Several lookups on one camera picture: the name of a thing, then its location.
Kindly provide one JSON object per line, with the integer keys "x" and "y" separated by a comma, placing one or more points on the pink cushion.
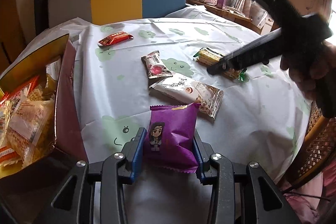
{"x": 314, "y": 202}

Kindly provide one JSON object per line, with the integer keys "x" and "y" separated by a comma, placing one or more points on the wicker chair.
{"x": 317, "y": 150}

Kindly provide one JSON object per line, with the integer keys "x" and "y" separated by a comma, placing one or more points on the red snack packet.
{"x": 115, "y": 38}

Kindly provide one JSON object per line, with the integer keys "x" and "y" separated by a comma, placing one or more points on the pink rose snack packet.
{"x": 155, "y": 66}

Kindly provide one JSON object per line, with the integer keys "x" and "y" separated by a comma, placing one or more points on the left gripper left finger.
{"x": 121, "y": 168}

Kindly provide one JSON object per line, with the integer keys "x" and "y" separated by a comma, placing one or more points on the person's right hand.
{"x": 316, "y": 81}

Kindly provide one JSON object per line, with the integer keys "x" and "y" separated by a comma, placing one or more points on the white beige snack packet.
{"x": 186, "y": 90}

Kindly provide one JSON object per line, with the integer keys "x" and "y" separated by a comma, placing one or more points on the purple small box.
{"x": 221, "y": 4}

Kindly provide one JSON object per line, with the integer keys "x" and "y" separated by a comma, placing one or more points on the purple cartoon snack packet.
{"x": 169, "y": 140}

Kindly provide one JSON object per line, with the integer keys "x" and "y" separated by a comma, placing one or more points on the red peanut candy bag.
{"x": 27, "y": 119}

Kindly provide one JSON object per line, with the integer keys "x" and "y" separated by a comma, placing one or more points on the black rolled mat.
{"x": 41, "y": 15}

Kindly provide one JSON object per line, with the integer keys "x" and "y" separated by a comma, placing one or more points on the gold tin snack box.
{"x": 53, "y": 62}

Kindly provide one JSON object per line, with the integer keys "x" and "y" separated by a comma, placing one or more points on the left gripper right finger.
{"x": 217, "y": 171}

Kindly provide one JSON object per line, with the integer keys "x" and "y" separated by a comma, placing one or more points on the white green-cloud tablecloth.
{"x": 123, "y": 68}

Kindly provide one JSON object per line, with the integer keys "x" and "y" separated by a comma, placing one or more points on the wooden side shelf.
{"x": 246, "y": 22}

